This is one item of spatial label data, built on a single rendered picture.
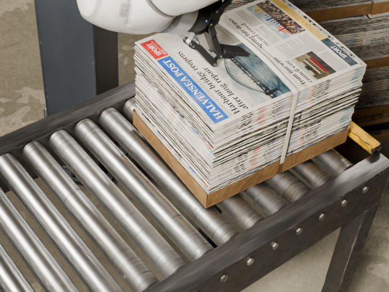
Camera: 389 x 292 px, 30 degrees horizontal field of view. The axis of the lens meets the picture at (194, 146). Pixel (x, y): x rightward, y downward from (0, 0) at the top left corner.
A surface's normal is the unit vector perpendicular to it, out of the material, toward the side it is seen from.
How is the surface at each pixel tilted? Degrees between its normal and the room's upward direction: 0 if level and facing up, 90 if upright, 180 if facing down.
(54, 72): 90
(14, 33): 0
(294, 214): 0
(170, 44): 1
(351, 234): 90
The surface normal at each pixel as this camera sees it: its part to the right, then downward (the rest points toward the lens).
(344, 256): -0.79, 0.40
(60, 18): -0.30, 0.65
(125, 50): 0.06, -0.71
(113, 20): 0.13, 0.85
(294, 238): 0.61, 0.58
